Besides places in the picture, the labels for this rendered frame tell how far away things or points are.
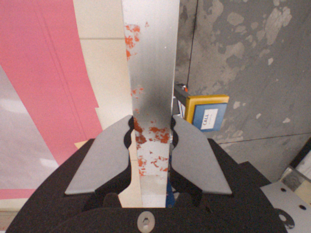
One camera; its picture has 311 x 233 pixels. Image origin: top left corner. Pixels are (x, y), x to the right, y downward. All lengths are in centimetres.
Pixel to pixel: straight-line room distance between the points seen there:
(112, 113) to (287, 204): 41
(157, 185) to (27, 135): 20
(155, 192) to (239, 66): 163
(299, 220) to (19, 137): 51
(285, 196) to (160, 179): 32
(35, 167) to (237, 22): 166
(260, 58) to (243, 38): 34
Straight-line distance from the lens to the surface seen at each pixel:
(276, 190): 44
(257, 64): 187
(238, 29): 163
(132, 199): 30
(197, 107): 36
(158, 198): 22
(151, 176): 17
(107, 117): 17
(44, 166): 28
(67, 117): 19
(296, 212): 43
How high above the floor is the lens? 126
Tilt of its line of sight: 61 degrees down
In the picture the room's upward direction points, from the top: 161 degrees clockwise
